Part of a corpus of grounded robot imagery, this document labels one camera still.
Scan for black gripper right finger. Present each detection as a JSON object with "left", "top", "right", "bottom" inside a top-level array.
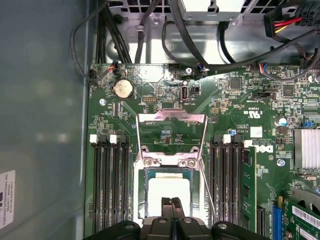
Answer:
[{"left": 172, "top": 196, "right": 270, "bottom": 240}]

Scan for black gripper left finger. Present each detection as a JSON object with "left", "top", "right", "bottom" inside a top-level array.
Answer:
[{"left": 83, "top": 196, "right": 174, "bottom": 240}]

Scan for silver CPU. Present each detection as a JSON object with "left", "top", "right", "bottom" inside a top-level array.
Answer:
[{"left": 144, "top": 168, "right": 195, "bottom": 218}]

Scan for wire locking lever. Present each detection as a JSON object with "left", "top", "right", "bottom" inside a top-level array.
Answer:
[{"left": 199, "top": 159, "right": 219, "bottom": 223}]

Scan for metal socket cover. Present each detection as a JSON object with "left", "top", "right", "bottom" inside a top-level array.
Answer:
[{"left": 135, "top": 107, "right": 209, "bottom": 162}]

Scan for CPU socket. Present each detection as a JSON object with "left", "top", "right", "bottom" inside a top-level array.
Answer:
[{"left": 132, "top": 156, "right": 203, "bottom": 221}]

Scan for black RAM slot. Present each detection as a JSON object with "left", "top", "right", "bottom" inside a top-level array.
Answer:
[
  {"left": 89, "top": 134, "right": 102, "bottom": 235},
  {"left": 209, "top": 136, "right": 221, "bottom": 226},
  {"left": 119, "top": 136, "right": 132, "bottom": 223},
  {"left": 231, "top": 136, "right": 242, "bottom": 228},
  {"left": 101, "top": 136, "right": 111, "bottom": 231},
  {"left": 109, "top": 134, "right": 121, "bottom": 226},
  {"left": 221, "top": 134, "right": 232, "bottom": 226}
]

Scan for black expansion slot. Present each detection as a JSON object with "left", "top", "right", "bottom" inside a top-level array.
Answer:
[{"left": 257, "top": 206, "right": 266, "bottom": 236}]

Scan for blue expansion slot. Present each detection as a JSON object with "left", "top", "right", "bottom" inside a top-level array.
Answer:
[{"left": 272, "top": 204, "right": 283, "bottom": 240}]

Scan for green RAM stick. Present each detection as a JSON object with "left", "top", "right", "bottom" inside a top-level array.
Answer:
[{"left": 241, "top": 147, "right": 258, "bottom": 231}]

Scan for graphics card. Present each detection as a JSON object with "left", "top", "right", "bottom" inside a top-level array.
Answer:
[{"left": 274, "top": 184, "right": 320, "bottom": 240}]

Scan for green motherboard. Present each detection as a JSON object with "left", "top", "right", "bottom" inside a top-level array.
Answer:
[{"left": 84, "top": 62, "right": 320, "bottom": 240}]

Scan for internal USB port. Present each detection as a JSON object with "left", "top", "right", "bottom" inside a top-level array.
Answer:
[{"left": 179, "top": 84, "right": 191, "bottom": 102}]

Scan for silver capacitor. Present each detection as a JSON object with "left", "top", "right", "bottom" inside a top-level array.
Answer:
[{"left": 275, "top": 116, "right": 288, "bottom": 128}]

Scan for silver coin battery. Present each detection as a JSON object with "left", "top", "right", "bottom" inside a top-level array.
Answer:
[{"left": 113, "top": 78, "right": 133, "bottom": 101}]

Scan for silver chipset heatsink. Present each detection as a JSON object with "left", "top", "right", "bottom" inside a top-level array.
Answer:
[{"left": 293, "top": 128, "right": 320, "bottom": 171}]

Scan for white case sticker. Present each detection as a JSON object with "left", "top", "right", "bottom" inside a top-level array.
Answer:
[{"left": 0, "top": 169, "right": 16, "bottom": 229}]

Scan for black PC case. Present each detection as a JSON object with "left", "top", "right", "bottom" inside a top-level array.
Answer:
[{"left": 0, "top": 0, "right": 320, "bottom": 240}]

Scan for metal drive cage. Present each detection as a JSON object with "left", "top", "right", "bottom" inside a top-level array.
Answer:
[{"left": 107, "top": 0, "right": 320, "bottom": 23}]

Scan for thick black wire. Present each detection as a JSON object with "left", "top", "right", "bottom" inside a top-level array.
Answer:
[{"left": 161, "top": 19, "right": 320, "bottom": 70}]

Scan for red yellow power wires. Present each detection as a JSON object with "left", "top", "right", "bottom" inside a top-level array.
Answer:
[{"left": 263, "top": 8, "right": 305, "bottom": 38}]

